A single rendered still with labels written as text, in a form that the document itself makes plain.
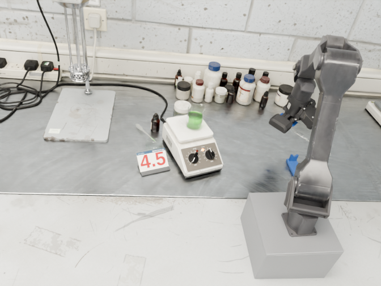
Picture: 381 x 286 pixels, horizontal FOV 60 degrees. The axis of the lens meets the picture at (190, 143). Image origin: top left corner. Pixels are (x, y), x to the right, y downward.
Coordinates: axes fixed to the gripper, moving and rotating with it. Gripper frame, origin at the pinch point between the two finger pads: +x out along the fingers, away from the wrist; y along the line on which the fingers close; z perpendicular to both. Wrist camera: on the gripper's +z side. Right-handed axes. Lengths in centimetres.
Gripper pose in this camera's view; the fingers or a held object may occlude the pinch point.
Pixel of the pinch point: (288, 123)
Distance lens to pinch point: 112.5
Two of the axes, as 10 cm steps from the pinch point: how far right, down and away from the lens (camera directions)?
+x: -0.9, 6.6, 7.5
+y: 6.9, -5.0, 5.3
